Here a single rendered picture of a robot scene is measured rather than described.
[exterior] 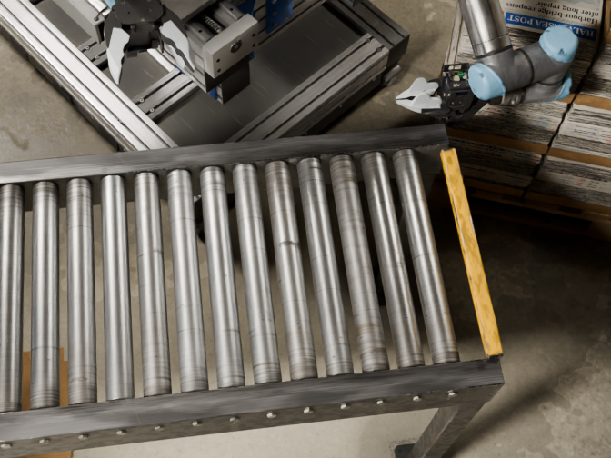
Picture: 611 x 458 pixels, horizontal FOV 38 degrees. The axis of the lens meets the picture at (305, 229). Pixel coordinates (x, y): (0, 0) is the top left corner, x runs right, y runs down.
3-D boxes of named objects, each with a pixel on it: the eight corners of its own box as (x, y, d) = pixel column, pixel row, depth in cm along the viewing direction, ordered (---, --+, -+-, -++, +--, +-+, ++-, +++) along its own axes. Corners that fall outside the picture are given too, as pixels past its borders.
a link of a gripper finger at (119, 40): (119, 102, 133) (135, 55, 137) (119, 77, 127) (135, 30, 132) (99, 97, 132) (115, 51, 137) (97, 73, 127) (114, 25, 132)
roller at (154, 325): (160, 178, 177) (156, 165, 173) (174, 406, 157) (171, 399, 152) (135, 180, 177) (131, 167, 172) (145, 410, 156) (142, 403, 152)
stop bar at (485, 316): (455, 152, 177) (456, 146, 175) (504, 358, 158) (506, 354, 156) (439, 154, 176) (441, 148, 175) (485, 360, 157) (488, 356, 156)
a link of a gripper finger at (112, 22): (128, 60, 131) (142, 17, 136) (128, 53, 130) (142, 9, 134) (97, 53, 131) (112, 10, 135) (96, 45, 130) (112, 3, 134)
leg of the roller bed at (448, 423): (426, 452, 230) (483, 374, 169) (430, 474, 227) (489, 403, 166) (405, 454, 229) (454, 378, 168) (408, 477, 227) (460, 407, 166)
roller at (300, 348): (286, 167, 180) (290, 154, 175) (316, 391, 159) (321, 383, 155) (262, 168, 179) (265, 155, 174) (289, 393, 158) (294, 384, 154)
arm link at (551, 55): (541, 64, 170) (526, 97, 179) (589, 45, 172) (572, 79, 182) (520, 34, 173) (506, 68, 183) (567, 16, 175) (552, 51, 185)
